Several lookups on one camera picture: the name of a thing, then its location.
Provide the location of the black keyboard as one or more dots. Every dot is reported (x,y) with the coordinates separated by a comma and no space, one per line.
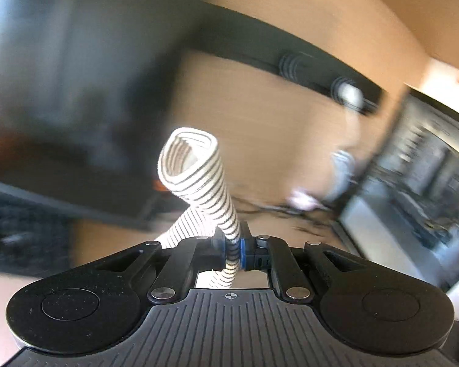
(35,241)

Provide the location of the striped beige shirt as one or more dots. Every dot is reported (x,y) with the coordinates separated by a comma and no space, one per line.
(190,167)

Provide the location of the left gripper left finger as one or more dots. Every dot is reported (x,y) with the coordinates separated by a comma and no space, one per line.
(98,304)

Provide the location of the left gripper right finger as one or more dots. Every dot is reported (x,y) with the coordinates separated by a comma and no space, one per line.
(363,304)

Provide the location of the black wall socket strip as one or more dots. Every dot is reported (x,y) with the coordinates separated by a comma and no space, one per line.
(237,37)

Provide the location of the crumpled white paper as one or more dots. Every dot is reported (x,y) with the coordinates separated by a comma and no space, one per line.
(301,200)

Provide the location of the glass computer case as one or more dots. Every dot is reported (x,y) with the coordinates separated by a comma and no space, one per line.
(404,210)

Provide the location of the curved computer monitor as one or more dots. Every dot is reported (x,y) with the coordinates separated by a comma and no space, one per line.
(85,92)

